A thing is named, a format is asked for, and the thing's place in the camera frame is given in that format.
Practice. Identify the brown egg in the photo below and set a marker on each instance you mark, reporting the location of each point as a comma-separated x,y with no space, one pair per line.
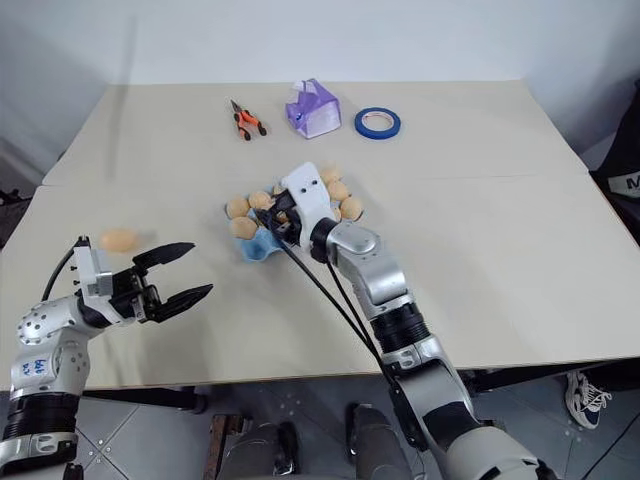
338,190
260,200
330,174
237,206
351,208
119,240
243,229

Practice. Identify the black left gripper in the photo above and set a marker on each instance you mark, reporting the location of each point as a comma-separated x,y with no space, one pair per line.
131,297

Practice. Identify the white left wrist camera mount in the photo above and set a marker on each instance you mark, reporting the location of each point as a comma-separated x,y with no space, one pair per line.
92,272

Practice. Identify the blue egg carton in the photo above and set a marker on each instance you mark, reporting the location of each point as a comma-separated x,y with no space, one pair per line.
257,247

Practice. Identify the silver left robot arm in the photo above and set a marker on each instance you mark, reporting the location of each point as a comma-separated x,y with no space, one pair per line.
45,350

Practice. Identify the black table frame bar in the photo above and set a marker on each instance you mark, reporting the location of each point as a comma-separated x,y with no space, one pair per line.
150,397

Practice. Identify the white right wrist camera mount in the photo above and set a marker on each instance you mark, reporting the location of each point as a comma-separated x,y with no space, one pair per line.
311,197

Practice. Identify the rusty brown bar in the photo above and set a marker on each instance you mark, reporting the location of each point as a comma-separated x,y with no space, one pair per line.
222,445

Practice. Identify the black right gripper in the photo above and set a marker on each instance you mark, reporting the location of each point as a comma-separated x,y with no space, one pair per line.
292,227

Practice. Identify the black bag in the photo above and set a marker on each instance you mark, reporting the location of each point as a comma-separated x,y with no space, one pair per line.
622,150

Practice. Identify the purple plastic bag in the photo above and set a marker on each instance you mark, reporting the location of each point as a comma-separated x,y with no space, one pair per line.
312,112

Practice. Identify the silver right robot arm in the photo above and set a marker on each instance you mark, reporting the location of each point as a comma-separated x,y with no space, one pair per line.
380,280

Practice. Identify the white sneaker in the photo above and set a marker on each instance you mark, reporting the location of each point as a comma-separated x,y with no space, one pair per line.
587,400

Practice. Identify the blue tape roll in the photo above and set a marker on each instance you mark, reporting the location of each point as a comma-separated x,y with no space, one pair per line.
378,123

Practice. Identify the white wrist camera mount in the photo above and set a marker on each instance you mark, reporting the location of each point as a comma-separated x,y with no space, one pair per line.
92,272
311,197

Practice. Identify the orange black pliers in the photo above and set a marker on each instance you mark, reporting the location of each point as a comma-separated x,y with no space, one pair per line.
246,122

